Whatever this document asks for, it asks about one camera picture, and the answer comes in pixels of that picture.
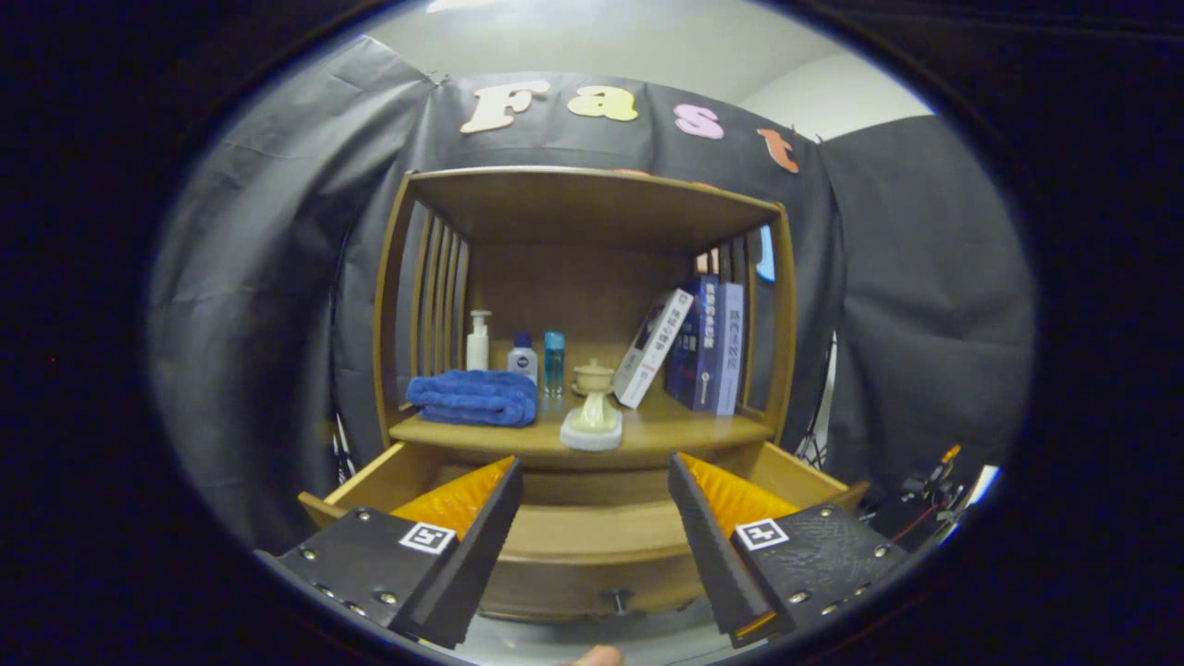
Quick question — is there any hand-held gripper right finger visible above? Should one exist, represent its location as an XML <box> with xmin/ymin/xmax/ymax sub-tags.
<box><xmin>668</xmin><ymin>451</ymin><xmax>912</xmax><ymax>650</ymax></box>

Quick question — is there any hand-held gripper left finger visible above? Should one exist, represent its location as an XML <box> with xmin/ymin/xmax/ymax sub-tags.
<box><xmin>276</xmin><ymin>456</ymin><xmax>525</xmax><ymax>650</ymax></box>

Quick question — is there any wooden drawer with black knob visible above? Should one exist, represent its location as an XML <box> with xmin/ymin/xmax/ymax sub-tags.
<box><xmin>298</xmin><ymin>440</ymin><xmax>870</xmax><ymax>623</ymax></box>

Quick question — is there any cream brush with white pad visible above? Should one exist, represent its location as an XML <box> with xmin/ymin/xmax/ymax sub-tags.
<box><xmin>559</xmin><ymin>388</ymin><xmax>625</xmax><ymax>452</ymax></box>

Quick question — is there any wooden countertop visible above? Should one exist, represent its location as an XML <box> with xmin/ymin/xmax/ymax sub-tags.
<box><xmin>388</xmin><ymin>393</ymin><xmax>776</xmax><ymax>456</ymax></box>

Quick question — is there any wooden cabinet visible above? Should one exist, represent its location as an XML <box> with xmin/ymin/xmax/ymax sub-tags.
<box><xmin>372</xmin><ymin>166</ymin><xmax>798</xmax><ymax>623</ymax></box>

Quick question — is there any blue folded towel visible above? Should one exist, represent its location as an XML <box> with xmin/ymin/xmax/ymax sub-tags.
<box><xmin>405</xmin><ymin>369</ymin><xmax>539</xmax><ymax>428</ymax></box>

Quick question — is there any white lotion bottle blue cap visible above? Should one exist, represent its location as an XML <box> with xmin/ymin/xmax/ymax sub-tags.
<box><xmin>506</xmin><ymin>331</ymin><xmax>539</xmax><ymax>385</ymax></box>

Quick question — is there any clear blue bottle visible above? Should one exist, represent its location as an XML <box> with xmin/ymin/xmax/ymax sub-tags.
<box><xmin>543</xmin><ymin>331</ymin><xmax>566</xmax><ymax>400</ymax></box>

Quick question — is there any white pump bottle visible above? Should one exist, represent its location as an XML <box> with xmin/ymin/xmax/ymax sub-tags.
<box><xmin>465</xmin><ymin>310</ymin><xmax>492</xmax><ymax>373</ymax></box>

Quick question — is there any pale lavender book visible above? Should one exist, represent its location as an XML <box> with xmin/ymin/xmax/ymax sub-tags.
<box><xmin>712</xmin><ymin>282</ymin><xmax>746</xmax><ymax>417</ymax></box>

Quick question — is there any dark blue book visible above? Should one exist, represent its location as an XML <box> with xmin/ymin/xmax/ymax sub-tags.
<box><xmin>664</xmin><ymin>275</ymin><xmax>721</xmax><ymax>413</ymax></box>

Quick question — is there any white book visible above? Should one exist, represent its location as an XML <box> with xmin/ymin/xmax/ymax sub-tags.
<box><xmin>613</xmin><ymin>288</ymin><xmax>695</xmax><ymax>410</ymax></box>

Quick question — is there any beige lidded teacup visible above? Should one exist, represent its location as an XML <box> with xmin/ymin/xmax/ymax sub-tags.
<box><xmin>571</xmin><ymin>359</ymin><xmax>617</xmax><ymax>399</ymax></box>

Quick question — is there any black device with orange tip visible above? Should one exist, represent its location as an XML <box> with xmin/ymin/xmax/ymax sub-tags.
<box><xmin>899</xmin><ymin>444</ymin><xmax>965</xmax><ymax>521</ymax></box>

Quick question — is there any white flat panel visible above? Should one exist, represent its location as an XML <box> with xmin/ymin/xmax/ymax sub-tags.
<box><xmin>942</xmin><ymin>464</ymin><xmax>1002</xmax><ymax>537</ymax></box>

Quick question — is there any black lattice stand frame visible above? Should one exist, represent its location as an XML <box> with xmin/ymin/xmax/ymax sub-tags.
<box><xmin>329</xmin><ymin>412</ymin><xmax>358</xmax><ymax>484</ymax></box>
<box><xmin>794</xmin><ymin>331</ymin><xmax>838</xmax><ymax>470</ymax></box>

